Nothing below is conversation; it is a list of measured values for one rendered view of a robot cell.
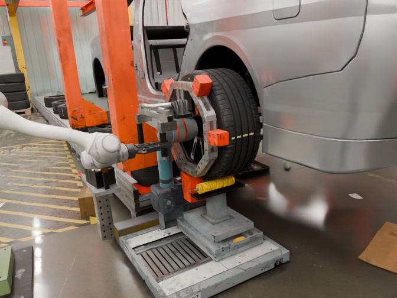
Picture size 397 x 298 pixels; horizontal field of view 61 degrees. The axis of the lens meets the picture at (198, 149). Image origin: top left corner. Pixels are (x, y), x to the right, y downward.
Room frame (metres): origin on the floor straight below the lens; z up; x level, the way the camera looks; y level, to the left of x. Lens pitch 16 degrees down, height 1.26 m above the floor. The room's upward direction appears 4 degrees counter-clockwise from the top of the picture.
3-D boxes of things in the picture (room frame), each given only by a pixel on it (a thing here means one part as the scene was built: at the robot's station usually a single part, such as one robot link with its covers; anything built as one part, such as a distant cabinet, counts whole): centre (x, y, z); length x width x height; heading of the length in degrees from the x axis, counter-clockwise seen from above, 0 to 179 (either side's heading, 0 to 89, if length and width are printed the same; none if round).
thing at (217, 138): (1.67, -0.10, 0.85); 0.09 x 0.08 x 0.07; 29
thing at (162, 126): (1.70, 0.15, 0.93); 0.09 x 0.05 x 0.05; 119
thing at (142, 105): (1.98, 0.21, 1.03); 0.19 x 0.18 x 0.11; 119
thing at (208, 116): (1.95, 0.06, 0.85); 0.54 x 0.07 x 0.54; 29
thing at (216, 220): (2.03, -0.09, 0.32); 0.40 x 0.30 x 0.28; 29
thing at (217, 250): (2.03, -0.09, 0.13); 0.50 x 0.36 x 0.10; 29
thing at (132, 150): (1.61, 0.31, 0.83); 0.09 x 0.08 x 0.07; 119
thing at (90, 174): (2.21, 0.69, 0.51); 0.20 x 0.14 x 0.13; 38
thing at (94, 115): (4.14, 1.13, 0.69); 0.52 x 0.17 x 0.35; 119
